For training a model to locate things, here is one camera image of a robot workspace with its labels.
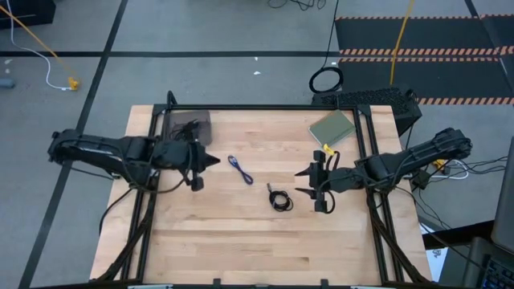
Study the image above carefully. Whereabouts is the black keyboard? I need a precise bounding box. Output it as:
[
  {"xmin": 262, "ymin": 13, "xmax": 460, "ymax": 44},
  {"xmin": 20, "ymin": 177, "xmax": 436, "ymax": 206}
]
[{"xmin": 479, "ymin": 256, "xmax": 514, "ymax": 289}]

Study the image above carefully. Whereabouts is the translucent grey plastic bin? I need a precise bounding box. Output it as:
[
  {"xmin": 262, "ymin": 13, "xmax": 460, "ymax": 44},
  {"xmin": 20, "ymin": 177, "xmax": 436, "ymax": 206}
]
[{"xmin": 162, "ymin": 109, "xmax": 214, "ymax": 147}]

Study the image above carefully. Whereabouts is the blue USB-C cable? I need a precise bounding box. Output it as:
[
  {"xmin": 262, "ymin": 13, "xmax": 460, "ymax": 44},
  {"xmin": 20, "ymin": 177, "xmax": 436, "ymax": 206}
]
[{"xmin": 227, "ymin": 155, "xmax": 255, "ymax": 186}]

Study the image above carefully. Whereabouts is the black USB-C cable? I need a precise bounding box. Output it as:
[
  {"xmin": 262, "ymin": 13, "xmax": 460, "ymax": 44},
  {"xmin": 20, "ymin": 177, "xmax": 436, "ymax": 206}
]
[{"xmin": 266, "ymin": 183, "xmax": 295, "ymax": 213}]

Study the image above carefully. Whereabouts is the yellow floor cable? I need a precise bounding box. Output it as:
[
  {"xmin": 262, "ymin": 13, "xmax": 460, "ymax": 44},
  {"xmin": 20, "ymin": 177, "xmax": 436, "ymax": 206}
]
[{"xmin": 0, "ymin": 3, "xmax": 80, "ymax": 92}]

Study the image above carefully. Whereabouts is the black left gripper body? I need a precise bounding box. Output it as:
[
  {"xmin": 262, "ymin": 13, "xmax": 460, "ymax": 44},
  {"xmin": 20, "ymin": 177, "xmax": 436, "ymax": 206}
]
[{"xmin": 153, "ymin": 139, "xmax": 193, "ymax": 174}]

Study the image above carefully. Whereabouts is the white floor cable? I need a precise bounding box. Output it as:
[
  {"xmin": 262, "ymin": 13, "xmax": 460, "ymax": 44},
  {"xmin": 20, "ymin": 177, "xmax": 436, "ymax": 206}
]
[{"xmin": 4, "ymin": 0, "xmax": 70, "ymax": 92}]

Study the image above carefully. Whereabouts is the black cable bundle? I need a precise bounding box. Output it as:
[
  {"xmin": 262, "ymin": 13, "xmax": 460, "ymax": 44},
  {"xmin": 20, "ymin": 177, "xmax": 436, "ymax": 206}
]
[{"xmin": 417, "ymin": 155, "xmax": 509, "ymax": 190}]

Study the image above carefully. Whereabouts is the black box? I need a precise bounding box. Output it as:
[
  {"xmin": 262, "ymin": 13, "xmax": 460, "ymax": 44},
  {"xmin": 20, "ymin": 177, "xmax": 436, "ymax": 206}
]
[{"xmin": 0, "ymin": 0, "xmax": 57, "ymax": 30}]

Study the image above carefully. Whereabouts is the black aluminium table frame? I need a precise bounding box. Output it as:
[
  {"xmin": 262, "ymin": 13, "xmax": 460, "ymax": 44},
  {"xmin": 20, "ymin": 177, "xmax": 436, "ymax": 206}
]
[{"xmin": 92, "ymin": 90, "xmax": 433, "ymax": 289}]

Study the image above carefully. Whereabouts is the black hanging cable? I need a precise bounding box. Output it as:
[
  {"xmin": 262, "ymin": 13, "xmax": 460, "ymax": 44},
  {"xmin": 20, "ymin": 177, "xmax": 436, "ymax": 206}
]
[{"xmin": 308, "ymin": 0, "xmax": 345, "ymax": 95}]

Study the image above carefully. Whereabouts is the yellow hanging cable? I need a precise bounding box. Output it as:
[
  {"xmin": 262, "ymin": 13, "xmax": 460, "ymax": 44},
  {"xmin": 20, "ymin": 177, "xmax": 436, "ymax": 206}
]
[{"xmin": 388, "ymin": 0, "xmax": 416, "ymax": 86}]

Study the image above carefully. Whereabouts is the black mat with orange stripes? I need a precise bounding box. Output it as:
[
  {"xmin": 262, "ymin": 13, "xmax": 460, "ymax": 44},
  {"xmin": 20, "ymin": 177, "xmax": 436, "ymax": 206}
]
[{"xmin": 335, "ymin": 14, "xmax": 514, "ymax": 106}]

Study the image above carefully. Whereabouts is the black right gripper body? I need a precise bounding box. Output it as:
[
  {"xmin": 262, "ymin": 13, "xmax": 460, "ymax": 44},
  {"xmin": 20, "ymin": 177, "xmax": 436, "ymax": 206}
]
[{"xmin": 324, "ymin": 165, "xmax": 365, "ymax": 194}]

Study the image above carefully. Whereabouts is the white paper sheet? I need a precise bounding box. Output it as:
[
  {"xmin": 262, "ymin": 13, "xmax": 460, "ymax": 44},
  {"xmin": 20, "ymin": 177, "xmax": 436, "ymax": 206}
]
[{"xmin": 420, "ymin": 224, "xmax": 449, "ymax": 283}]

